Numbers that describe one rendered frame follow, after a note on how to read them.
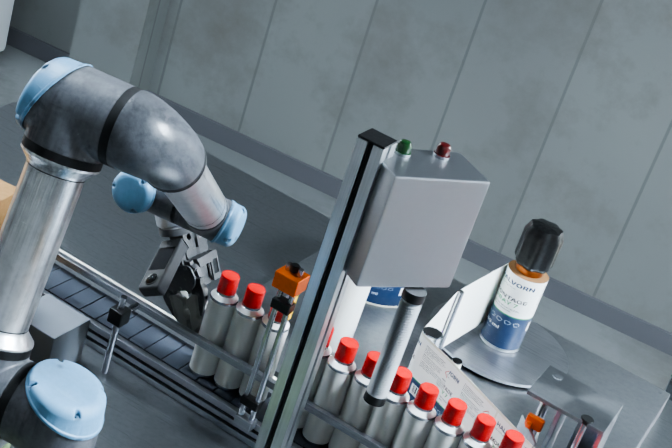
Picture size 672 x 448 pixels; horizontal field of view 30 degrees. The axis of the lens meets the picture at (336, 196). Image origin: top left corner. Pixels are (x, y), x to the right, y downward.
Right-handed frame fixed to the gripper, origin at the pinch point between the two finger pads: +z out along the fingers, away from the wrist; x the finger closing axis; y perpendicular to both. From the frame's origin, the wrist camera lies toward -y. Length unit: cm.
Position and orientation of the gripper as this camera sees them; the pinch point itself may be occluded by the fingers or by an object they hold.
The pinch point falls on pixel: (192, 334)
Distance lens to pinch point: 228.1
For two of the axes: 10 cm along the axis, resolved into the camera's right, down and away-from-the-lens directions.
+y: 4.7, -2.6, 8.4
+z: 1.7, 9.7, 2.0
